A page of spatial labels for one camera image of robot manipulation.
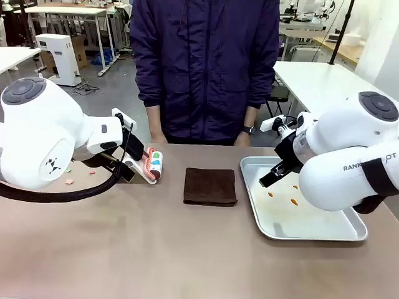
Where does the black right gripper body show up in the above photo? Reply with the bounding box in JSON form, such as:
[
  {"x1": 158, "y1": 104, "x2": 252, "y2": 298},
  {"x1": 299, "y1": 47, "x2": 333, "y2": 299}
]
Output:
[{"x1": 274, "y1": 132, "x2": 308, "y2": 174}]

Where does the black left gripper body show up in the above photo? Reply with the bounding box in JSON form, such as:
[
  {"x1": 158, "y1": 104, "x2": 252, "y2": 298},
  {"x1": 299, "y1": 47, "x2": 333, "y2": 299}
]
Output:
[{"x1": 123, "y1": 134, "x2": 147, "y2": 163}]

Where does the dark brown cloth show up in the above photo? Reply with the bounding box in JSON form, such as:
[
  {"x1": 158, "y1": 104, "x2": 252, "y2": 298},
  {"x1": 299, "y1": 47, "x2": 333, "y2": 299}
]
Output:
[{"x1": 183, "y1": 167, "x2": 238, "y2": 207}]

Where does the person's right forearm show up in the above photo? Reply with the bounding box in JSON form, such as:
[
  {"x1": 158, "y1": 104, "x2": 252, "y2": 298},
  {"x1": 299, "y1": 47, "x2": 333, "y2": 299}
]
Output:
[{"x1": 146, "y1": 105, "x2": 163, "y2": 138}]

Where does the person's left forearm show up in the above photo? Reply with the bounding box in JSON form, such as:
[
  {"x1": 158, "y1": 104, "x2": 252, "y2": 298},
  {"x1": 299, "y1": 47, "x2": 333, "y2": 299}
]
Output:
[{"x1": 239, "y1": 105, "x2": 258, "y2": 136}]

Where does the person's left hand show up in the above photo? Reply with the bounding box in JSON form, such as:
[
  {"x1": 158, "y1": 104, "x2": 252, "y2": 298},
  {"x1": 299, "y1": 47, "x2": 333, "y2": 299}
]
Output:
[{"x1": 234, "y1": 133, "x2": 252, "y2": 147}]

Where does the silver metal tray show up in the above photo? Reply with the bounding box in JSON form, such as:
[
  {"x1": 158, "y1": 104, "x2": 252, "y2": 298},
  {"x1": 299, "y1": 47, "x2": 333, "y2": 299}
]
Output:
[{"x1": 239, "y1": 156, "x2": 368, "y2": 241}]

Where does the black chair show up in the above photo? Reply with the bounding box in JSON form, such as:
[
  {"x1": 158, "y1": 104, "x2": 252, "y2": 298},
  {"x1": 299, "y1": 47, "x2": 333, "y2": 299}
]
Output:
[{"x1": 264, "y1": 74, "x2": 292, "y2": 118}]

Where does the white table with black pole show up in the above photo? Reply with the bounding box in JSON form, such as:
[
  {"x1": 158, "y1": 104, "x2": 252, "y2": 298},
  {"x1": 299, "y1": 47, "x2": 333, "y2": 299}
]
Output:
[{"x1": 272, "y1": 60, "x2": 390, "y2": 115}]

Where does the blue bag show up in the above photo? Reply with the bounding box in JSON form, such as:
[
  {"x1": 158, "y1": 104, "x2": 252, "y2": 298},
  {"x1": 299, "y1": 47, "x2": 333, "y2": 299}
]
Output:
[{"x1": 92, "y1": 48, "x2": 113, "y2": 66}]

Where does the person's purple jacket torso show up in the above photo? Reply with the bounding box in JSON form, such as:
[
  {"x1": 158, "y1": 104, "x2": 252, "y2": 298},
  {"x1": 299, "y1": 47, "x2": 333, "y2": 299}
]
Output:
[{"x1": 129, "y1": 0, "x2": 281, "y2": 146}]

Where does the brown cardboard box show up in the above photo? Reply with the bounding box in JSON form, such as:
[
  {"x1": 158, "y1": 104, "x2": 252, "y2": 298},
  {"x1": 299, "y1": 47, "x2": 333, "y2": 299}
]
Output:
[{"x1": 40, "y1": 34, "x2": 88, "y2": 72}]

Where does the light wooden table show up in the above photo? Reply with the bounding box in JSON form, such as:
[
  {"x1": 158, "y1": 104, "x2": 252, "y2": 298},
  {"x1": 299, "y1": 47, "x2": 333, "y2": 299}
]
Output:
[{"x1": 311, "y1": 36, "x2": 364, "y2": 66}]

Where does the white machine cabinet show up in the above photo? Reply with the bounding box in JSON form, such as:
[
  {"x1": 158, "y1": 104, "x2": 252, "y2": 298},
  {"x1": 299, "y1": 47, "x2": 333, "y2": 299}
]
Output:
[{"x1": 35, "y1": 33, "x2": 80, "y2": 87}]

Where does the white background desk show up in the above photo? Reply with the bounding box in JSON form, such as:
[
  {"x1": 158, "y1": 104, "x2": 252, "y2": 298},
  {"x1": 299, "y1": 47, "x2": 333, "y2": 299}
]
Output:
[{"x1": 279, "y1": 21, "x2": 332, "y2": 62}]

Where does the black tripod pole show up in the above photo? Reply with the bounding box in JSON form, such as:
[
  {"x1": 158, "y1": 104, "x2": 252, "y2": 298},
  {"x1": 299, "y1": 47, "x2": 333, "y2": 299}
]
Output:
[{"x1": 329, "y1": 0, "x2": 356, "y2": 65}]

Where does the white table edge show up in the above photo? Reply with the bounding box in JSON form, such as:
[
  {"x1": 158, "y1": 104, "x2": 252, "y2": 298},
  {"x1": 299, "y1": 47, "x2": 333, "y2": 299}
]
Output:
[{"x1": 0, "y1": 46, "x2": 42, "y2": 75}]

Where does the white long-legged table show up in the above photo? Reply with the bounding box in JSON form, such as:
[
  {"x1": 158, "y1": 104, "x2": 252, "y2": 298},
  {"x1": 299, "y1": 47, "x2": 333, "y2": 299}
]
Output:
[{"x1": 23, "y1": 5, "x2": 110, "y2": 77}]

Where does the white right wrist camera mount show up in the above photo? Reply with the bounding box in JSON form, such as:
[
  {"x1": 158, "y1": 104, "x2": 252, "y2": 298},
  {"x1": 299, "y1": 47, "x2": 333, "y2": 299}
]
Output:
[{"x1": 260, "y1": 114, "x2": 286, "y2": 131}]

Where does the black floor cable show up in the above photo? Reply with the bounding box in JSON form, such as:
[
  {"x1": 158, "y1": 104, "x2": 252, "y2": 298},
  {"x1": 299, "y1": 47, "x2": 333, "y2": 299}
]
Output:
[{"x1": 73, "y1": 83, "x2": 100, "y2": 95}]

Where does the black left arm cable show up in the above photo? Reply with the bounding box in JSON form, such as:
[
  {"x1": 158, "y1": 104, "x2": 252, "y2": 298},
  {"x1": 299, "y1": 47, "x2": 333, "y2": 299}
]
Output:
[{"x1": 0, "y1": 161, "x2": 127, "y2": 203}]

